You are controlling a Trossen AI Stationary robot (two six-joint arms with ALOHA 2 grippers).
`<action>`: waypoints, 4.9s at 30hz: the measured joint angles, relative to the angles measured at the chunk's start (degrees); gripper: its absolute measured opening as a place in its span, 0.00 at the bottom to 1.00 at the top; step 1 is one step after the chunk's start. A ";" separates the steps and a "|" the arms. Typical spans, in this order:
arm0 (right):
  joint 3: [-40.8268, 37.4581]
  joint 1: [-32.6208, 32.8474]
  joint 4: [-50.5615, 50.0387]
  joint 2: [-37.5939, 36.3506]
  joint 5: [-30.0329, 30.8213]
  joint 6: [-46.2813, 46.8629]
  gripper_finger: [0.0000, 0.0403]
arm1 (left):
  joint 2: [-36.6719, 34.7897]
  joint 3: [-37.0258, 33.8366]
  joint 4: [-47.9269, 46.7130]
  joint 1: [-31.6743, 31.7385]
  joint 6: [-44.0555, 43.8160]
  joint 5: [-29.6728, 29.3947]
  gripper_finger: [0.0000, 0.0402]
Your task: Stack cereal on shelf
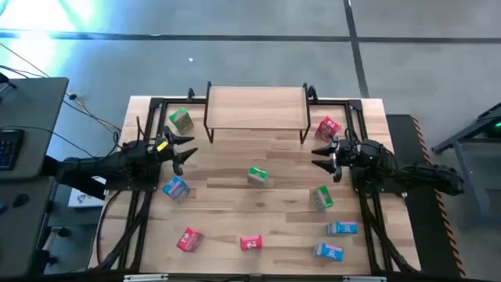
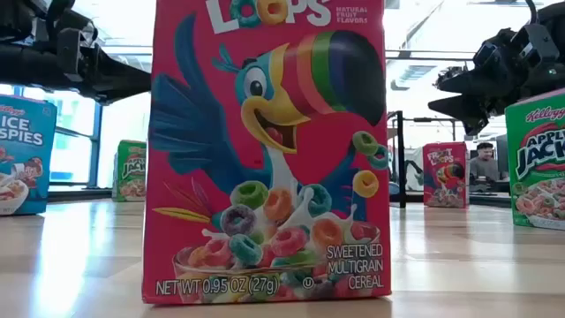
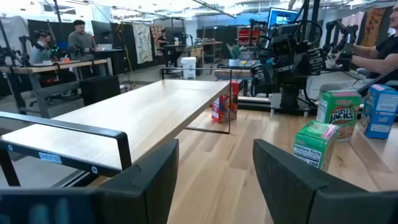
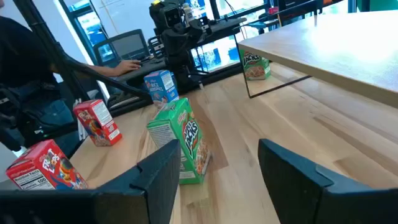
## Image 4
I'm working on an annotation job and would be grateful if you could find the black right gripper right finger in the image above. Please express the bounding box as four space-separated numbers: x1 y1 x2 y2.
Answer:
257 138 398 224

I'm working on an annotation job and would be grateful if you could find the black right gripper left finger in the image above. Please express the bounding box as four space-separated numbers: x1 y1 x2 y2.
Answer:
0 139 182 224

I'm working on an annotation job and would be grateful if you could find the blue Rice Krispies cereal box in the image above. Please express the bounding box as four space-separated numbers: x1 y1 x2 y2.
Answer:
143 69 180 110

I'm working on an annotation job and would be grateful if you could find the green Apple Jacks cereal box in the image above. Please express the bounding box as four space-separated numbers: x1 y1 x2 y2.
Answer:
146 97 213 185
239 49 272 82

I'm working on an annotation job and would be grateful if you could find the red Froot Loops cereal box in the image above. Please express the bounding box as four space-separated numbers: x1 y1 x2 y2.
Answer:
72 99 123 147
5 139 89 190

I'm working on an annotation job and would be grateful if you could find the person's forearm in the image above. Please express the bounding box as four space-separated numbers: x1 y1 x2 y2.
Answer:
84 63 125 78

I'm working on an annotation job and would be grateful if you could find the white bottle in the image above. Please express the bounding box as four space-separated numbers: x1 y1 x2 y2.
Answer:
182 2 195 25

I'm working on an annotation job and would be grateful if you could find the dark operator desk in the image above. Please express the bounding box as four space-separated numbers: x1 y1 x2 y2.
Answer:
114 17 248 83

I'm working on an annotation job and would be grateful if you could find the person's hand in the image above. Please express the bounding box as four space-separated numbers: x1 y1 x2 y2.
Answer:
114 59 142 77

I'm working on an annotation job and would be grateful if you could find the computer monitor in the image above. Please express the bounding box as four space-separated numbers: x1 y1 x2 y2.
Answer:
92 29 150 68

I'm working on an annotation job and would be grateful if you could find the person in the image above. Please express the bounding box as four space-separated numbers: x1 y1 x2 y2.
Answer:
0 0 94 150

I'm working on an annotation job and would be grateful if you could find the black aluminium rig frame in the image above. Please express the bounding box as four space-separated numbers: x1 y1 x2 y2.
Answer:
12 0 249 118

